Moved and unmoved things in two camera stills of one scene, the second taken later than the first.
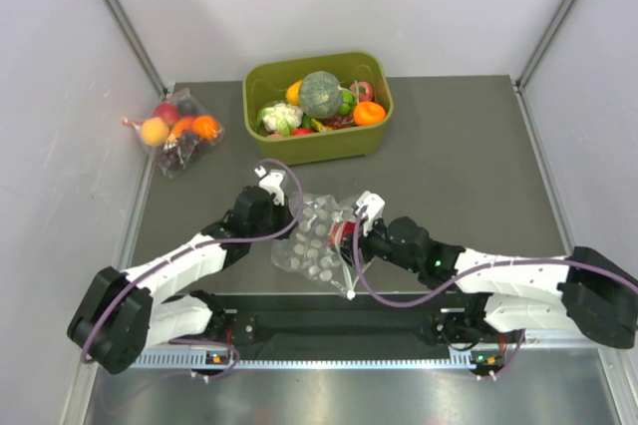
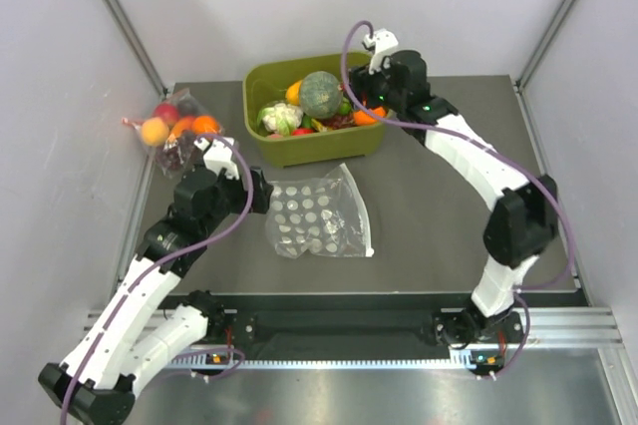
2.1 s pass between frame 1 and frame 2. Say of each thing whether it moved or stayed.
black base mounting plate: stayed
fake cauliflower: stayed
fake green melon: stayed
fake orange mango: stayed
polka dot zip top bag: moved
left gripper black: moved
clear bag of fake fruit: stayed
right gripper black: moved
